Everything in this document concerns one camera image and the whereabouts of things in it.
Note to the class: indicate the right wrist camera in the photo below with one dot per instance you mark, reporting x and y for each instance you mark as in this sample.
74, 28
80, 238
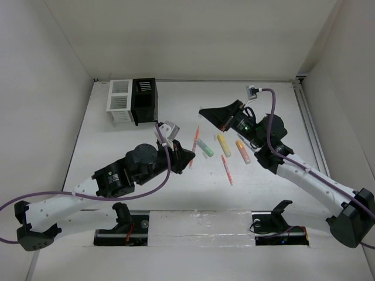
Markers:
252, 92

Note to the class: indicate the yellow highlighter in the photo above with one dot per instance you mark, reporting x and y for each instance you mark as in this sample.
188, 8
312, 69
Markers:
224, 145

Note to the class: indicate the aluminium rail right side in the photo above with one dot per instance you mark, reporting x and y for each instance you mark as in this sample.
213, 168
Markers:
307, 119

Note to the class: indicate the red pen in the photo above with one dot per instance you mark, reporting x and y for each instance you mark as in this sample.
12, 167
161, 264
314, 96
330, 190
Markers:
227, 169
194, 144

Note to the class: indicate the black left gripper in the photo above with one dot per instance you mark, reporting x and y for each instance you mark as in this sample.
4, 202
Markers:
186, 156

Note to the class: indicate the blue pen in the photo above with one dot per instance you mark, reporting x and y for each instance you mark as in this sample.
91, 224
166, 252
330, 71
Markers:
248, 144

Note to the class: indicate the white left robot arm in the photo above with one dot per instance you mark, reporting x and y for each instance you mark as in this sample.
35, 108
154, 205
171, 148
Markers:
93, 204

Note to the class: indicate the orange highlighter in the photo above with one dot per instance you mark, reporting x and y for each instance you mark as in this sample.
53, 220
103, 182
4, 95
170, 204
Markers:
243, 152

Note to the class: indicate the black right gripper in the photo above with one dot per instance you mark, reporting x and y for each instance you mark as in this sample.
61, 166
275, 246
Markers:
221, 116

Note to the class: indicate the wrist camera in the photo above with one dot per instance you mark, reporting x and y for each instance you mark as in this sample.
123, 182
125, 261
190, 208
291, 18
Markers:
166, 131
252, 92

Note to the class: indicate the black slatted pen holder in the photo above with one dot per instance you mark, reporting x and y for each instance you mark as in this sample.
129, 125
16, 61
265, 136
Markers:
144, 100

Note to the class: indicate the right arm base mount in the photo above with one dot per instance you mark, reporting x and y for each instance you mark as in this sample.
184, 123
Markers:
271, 229

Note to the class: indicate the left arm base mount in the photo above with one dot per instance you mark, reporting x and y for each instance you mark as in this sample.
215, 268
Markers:
131, 228

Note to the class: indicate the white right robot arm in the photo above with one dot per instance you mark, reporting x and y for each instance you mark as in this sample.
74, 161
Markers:
351, 211

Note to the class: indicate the white slatted pen holder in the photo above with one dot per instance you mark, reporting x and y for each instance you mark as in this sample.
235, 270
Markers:
119, 101

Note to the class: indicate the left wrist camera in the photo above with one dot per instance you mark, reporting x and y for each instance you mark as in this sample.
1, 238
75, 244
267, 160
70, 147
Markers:
166, 131

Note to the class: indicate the green highlighter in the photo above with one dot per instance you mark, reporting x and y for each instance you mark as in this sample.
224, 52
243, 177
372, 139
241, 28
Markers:
205, 148

